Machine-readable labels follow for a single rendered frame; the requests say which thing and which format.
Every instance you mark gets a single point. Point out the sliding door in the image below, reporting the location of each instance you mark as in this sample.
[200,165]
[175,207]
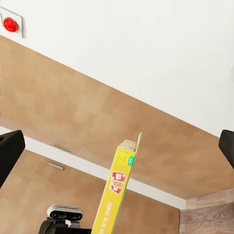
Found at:
[37,182]
[68,110]

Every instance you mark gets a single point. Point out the board game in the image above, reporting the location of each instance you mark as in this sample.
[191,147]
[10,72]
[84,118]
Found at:
[115,188]

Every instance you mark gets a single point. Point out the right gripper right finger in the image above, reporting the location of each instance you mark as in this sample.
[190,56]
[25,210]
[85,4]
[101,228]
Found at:
[226,145]

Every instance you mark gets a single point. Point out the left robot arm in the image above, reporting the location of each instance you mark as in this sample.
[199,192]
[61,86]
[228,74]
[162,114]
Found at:
[63,219]

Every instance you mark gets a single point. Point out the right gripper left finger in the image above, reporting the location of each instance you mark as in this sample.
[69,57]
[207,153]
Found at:
[12,145]

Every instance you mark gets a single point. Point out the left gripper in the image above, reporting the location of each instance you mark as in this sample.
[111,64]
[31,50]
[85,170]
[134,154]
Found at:
[64,229]

